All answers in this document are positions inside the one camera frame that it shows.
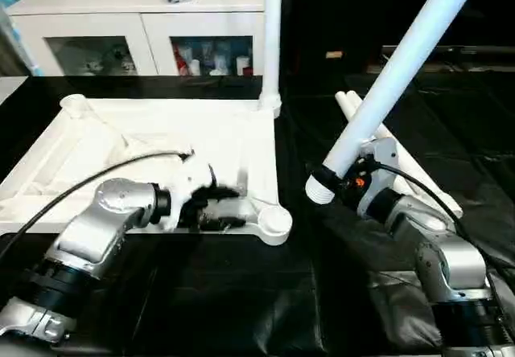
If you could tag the black mat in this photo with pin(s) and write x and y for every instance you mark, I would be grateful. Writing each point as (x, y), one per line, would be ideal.
(261, 292)

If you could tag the white plastic table top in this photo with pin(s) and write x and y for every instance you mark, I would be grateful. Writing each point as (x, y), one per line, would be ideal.
(120, 140)

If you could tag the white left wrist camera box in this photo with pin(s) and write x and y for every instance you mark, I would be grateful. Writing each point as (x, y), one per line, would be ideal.
(189, 172)

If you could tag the white plastic table leg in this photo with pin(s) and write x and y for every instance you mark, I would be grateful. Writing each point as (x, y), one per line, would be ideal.
(422, 172)
(345, 105)
(402, 51)
(271, 43)

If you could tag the long black bar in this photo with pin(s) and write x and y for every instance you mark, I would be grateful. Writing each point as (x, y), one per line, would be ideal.
(475, 49)

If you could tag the yellow label sticker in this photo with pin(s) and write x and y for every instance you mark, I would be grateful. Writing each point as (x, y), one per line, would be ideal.
(334, 54)

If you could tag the red and white bottle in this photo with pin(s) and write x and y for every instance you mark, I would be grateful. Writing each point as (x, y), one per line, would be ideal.
(181, 61)

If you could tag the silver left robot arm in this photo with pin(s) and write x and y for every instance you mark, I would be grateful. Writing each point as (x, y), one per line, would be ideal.
(104, 212)

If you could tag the white cabinet with glass doors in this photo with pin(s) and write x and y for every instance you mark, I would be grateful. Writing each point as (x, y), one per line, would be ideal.
(120, 11)

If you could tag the white toy figurine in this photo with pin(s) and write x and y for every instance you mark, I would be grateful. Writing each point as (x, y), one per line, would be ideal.
(94, 67)

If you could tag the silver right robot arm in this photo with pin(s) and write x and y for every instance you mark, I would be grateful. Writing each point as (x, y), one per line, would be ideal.
(454, 260)

